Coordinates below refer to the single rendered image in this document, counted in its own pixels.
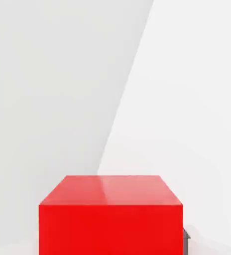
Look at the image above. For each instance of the small red cube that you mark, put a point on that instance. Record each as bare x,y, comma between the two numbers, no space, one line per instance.
110,229

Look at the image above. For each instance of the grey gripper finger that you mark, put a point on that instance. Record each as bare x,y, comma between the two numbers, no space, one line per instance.
185,244

